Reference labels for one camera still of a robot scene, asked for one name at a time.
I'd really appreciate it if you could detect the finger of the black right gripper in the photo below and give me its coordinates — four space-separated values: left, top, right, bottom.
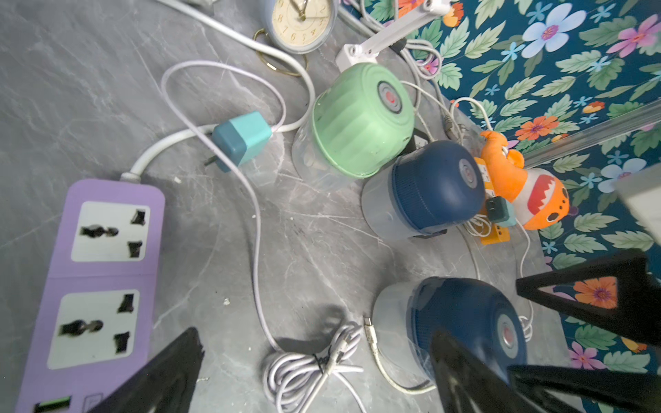
516 250 660 346
508 366 660 412

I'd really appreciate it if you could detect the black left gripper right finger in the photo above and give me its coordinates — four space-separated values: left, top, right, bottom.
430 330 542 412

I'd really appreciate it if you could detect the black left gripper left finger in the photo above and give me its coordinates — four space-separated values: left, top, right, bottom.
92 327 204 413

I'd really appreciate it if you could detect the dark blue meat grinder front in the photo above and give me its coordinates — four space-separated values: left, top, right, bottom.
372 277 528 381

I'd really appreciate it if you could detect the dark blue meat grinder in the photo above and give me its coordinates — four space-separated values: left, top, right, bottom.
361 141 486 241
372 277 528 381

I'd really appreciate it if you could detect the teal USB charger adapter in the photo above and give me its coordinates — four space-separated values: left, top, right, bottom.
485 196 516 228

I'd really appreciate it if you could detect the purple power strip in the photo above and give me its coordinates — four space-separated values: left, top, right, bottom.
17 179 165 412

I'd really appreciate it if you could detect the orange shark plush toy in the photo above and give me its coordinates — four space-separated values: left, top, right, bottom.
480 131 571 231

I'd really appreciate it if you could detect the orange power strip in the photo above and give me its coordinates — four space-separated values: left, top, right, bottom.
474 157 511 245

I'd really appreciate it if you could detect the light teal charger adapter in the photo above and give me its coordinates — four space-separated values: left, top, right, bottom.
211 112 272 167

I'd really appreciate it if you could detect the white folding desk lamp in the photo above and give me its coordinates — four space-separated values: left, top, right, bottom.
336 0 452 72

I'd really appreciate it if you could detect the round blue alarm clock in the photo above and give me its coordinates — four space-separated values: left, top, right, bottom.
252 0 339 70

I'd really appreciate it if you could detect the lavender charging cable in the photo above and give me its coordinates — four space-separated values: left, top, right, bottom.
159 59 368 413

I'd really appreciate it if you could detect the white purple strip cord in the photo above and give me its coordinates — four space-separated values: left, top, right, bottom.
119 0 317 184

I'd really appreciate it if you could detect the green cordless meat grinder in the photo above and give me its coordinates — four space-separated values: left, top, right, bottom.
292 63 415 192

